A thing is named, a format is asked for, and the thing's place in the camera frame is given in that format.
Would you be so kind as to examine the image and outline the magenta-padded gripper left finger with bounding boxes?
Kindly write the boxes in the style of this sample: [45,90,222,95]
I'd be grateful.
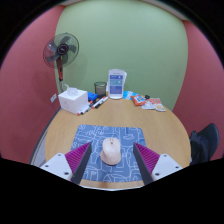
[39,141,93,186]

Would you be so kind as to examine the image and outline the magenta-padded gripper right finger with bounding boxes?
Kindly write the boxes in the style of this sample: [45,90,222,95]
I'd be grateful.
[132,142,184,186]

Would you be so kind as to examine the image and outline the cream white computer mouse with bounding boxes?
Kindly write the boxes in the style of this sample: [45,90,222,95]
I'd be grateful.
[99,137,122,166]

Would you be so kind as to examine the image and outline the blue line-print mouse pad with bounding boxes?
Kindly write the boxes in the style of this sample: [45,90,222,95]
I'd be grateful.
[70,124,148,184]

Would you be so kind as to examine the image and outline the black office chair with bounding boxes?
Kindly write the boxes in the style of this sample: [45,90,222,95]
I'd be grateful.
[199,122,221,161]

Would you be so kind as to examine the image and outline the white and orange snack packet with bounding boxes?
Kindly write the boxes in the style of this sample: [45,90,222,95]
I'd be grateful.
[148,97,167,112]

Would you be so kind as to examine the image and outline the white tissue box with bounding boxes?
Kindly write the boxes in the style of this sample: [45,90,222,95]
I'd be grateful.
[57,85,89,115]

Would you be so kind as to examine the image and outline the black whiteboard marker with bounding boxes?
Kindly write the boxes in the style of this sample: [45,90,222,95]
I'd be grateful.
[89,97,105,110]

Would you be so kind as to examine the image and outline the blue whiteboard eraser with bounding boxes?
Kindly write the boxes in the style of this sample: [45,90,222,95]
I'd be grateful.
[87,91,99,102]

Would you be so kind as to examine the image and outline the red-capped whiteboard marker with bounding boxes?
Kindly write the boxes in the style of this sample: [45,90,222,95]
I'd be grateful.
[95,95,110,109]

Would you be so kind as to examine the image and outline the light blue snack packet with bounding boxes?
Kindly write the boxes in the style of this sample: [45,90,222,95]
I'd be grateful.
[122,90,138,101]

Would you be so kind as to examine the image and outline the dark mesh pen cup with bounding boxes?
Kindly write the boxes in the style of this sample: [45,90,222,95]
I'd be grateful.
[93,81,108,98]

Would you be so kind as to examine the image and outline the black standing fan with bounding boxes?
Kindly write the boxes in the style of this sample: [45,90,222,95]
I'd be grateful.
[42,32,80,93]

